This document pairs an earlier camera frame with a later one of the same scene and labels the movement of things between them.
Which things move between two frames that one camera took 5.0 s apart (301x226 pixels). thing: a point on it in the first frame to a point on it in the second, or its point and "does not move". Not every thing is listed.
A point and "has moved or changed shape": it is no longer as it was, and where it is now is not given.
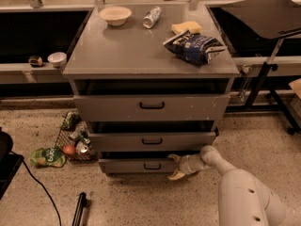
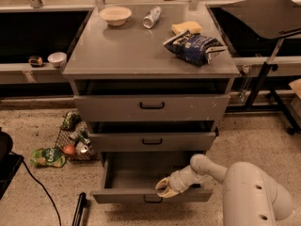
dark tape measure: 36,61 does not move
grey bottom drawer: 168,166 has moved or changed shape
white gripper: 185,166 to 181,180
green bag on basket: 71,121 does not move
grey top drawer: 152,107 does not move
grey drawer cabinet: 150,81 does not move
